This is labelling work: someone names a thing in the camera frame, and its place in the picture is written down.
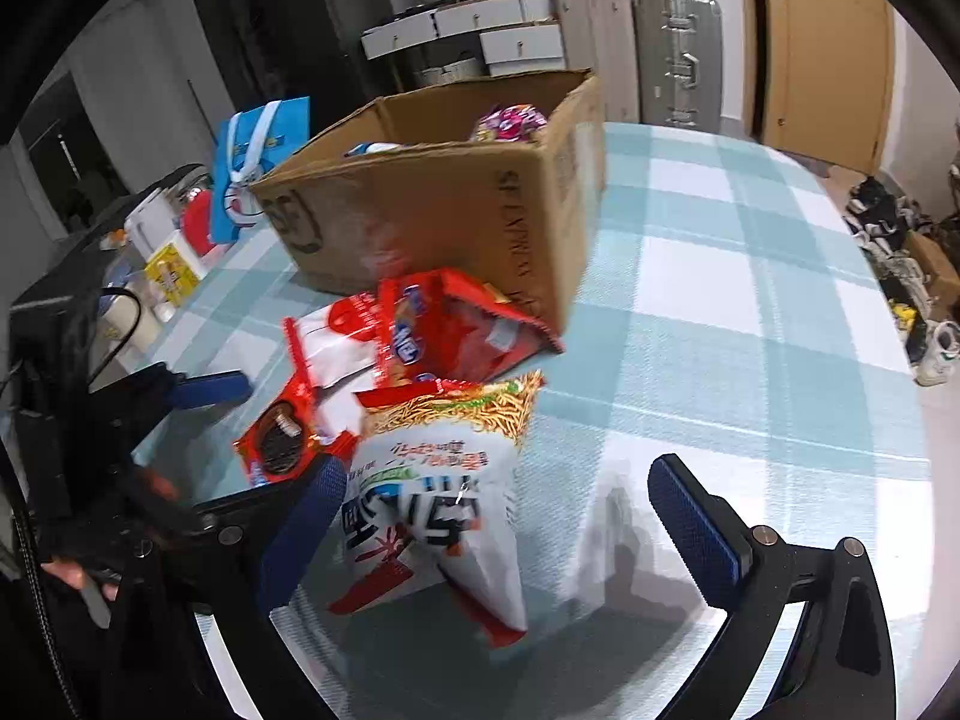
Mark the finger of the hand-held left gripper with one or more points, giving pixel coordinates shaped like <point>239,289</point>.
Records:
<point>240,499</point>
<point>214,388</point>

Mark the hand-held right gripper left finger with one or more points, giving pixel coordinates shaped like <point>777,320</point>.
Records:
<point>307,532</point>

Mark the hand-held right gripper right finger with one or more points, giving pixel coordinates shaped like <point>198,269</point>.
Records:
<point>697,532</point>

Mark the red cookie packet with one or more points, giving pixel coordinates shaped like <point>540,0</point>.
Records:
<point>285,442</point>

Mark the large white red snack bag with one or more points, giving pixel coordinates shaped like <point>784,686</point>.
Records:
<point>442,502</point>
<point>337,352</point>

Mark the blue cookie packet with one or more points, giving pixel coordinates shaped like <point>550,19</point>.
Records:
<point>371,148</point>

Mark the brown cardboard box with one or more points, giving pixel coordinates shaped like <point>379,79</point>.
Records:
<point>465,225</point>

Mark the person's left hand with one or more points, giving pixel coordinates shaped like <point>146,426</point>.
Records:
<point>71,576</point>

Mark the white mug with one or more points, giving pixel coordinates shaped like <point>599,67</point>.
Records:
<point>131,322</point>

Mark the yellow snack box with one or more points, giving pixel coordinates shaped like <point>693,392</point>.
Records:
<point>174,274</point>

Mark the white plastic container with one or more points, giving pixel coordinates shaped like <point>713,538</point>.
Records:
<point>150,221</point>

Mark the blue cartoon tote bag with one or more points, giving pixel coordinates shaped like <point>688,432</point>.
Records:
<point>247,172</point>

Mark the red chip bag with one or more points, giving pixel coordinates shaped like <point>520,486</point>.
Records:
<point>465,322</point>

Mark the pile of floor shoes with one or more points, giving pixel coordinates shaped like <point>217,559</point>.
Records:
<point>900,270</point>

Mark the small floor cardboard box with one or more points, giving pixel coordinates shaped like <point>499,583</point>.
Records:
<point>937,262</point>

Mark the dark grey refrigerator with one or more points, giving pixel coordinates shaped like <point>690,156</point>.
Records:
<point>315,15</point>

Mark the pink patterned snack packet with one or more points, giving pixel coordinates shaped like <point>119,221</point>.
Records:
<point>510,124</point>

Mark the white drawer cabinet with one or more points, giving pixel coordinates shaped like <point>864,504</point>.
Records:
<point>487,30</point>

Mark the silver suitcase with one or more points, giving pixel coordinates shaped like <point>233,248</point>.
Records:
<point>679,60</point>

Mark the cream suitcase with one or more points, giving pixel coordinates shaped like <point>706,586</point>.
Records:
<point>596,52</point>

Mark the wooden door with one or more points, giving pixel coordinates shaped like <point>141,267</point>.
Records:
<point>825,52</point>

